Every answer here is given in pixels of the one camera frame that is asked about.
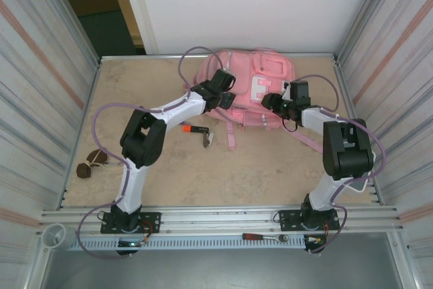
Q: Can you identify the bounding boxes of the small electronics board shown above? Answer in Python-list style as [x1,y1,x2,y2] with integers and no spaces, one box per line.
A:
[304,234,327,248]
[117,238,146,248]

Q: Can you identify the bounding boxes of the aluminium mounting rail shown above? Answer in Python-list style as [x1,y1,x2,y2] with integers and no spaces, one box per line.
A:
[39,204,405,234]

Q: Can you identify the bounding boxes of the white slotted cable duct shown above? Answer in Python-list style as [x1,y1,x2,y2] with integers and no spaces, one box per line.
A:
[72,236,307,249]

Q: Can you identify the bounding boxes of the ratchet wrench with red handle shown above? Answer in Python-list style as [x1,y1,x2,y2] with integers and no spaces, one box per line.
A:
[242,233,290,243]

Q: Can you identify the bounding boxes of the white door frame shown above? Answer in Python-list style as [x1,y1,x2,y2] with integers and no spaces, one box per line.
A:
[116,0,160,55]

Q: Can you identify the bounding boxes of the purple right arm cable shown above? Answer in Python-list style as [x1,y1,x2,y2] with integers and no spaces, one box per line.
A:
[287,74,386,256]

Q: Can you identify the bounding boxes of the pink student backpack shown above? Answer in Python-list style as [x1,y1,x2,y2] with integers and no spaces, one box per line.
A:
[193,47,325,154]

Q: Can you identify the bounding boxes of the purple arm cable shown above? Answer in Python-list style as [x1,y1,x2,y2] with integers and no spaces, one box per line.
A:
[76,45,226,260]
[287,74,386,256]

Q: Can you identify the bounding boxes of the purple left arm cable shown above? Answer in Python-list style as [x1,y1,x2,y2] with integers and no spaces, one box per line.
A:
[76,45,226,260]

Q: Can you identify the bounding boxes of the small silver flash drive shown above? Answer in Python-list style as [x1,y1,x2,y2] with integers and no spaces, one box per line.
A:
[201,132,217,150]

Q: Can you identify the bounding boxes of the black highlighter with orange cap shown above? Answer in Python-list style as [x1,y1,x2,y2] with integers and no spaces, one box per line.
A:
[182,125,211,134]

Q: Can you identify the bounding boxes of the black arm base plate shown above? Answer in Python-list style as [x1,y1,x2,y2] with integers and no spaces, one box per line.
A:
[99,211,162,235]
[277,209,340,234]

